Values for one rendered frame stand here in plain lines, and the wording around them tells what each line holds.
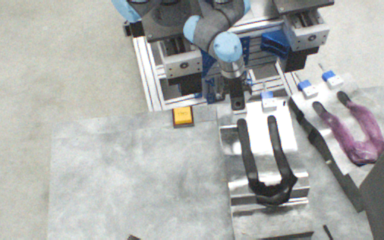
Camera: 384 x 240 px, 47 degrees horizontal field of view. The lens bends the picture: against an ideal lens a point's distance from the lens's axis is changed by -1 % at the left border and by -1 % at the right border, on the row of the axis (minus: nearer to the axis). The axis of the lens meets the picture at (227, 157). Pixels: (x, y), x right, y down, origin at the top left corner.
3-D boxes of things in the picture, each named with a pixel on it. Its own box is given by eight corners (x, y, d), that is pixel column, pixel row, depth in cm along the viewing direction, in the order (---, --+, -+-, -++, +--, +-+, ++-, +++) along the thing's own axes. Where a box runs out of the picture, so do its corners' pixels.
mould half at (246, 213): (216, 119, 168) (215, 99, 156) (282, 112, 170) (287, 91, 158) (235, 247, 146) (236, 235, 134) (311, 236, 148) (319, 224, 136)
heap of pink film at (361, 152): (313, 115, 162) (318, 103, 155) (354, 99, 166) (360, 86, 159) (351, 173, 152) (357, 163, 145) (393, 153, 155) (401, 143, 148)
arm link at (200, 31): (206, 20, 137) (232, 38, 134) (181, 41, 133) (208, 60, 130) (205, 1, 130) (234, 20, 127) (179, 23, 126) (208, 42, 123)
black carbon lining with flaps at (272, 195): (234, 121, 159) (234, 107, 151) (278, 116, 161) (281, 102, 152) (250, 212, 144) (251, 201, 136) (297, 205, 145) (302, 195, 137)
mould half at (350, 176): (288, 103, 171) (292, 86, 162) (344, 80, 177) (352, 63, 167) (357, 213, 152) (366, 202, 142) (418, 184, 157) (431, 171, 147)
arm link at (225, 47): (223, 23, 123) (247, 39, 121) (228, 44, 134) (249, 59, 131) (205, 42, 122) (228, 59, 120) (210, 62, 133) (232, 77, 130)
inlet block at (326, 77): (312, 69, 175) (314, 61, 171) (322, 65, 176) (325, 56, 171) (328, 94, 170) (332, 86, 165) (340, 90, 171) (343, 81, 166)
